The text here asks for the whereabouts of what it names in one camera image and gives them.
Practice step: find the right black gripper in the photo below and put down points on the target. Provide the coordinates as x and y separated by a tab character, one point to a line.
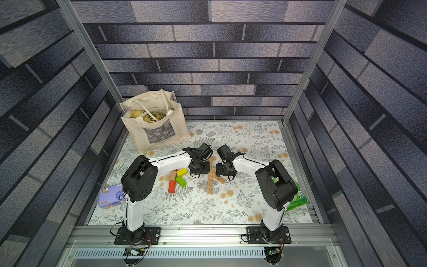
225	169

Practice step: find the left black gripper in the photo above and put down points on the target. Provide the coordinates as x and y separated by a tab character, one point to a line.
207	171

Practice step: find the yellow block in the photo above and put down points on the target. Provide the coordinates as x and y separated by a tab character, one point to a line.
182	172

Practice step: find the green block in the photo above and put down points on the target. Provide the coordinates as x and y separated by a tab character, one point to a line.
181	181

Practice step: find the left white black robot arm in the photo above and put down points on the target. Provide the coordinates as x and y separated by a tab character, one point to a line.
138	181

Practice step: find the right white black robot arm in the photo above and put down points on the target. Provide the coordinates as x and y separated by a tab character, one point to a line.
277	187

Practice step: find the beige canvas tote bag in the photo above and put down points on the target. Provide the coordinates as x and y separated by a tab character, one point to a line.
154	120

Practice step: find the green chips bag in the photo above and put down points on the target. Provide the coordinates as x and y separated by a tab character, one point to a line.
299	199

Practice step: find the purple tissue pack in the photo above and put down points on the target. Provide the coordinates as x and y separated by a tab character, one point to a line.
111	196

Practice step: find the right circuit board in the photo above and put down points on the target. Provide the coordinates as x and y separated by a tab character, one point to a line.
273	252

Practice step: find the circuit board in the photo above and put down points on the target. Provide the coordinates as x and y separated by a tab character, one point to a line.
133	252
273	252

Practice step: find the left circuit board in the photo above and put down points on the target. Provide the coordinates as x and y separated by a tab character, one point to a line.
133	252

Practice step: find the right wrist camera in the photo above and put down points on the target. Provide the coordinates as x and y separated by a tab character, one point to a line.
224	153

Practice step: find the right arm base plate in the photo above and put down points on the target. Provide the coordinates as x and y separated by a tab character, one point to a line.
261	235

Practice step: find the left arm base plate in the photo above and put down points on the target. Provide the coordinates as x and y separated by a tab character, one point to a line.
148	234

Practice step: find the aluminium front rail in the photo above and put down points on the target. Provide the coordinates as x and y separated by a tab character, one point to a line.
313	245

